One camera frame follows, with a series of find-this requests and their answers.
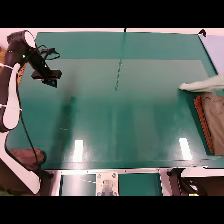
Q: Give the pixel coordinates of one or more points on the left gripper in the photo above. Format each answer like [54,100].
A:
[46,76]

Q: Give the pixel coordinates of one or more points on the pale green garment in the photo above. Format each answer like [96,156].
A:
[203,86]

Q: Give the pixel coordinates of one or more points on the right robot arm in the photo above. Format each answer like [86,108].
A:
[186,181]

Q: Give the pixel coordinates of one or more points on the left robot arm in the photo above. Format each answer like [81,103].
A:
[11,100]

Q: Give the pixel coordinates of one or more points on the dark brown garment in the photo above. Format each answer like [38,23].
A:
[26,158]

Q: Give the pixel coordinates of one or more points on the orange garment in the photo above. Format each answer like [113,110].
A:
[204,123]

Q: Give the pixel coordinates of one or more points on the pale blue garment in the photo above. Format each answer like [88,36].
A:
[215,50]

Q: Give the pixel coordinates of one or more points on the beige garment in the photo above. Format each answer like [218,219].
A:
[215,123]

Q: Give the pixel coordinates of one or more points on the silver frame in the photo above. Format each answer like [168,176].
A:
[106,183]

